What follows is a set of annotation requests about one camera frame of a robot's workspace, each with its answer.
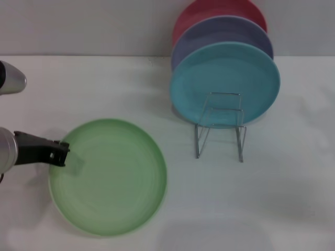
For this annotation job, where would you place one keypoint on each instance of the purple-blue round plate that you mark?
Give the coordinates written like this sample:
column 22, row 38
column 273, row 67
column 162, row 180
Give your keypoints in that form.
column 222, row 31

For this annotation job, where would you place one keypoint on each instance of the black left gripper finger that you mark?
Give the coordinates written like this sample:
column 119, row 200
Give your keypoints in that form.
column 60, row 160
column 61, row 147

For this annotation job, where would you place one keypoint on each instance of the green round plate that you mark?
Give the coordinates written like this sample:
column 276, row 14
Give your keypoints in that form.
column 110, row 183

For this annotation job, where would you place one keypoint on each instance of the red round plate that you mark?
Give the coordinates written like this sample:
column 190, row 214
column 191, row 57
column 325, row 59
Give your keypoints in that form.
column 209, row 10

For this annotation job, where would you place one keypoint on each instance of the teal round plate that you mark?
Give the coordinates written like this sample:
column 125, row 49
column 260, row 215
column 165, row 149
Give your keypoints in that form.
column 222, row 73

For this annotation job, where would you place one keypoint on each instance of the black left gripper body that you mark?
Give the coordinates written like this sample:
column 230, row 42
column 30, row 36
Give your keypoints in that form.
column 31, row 149

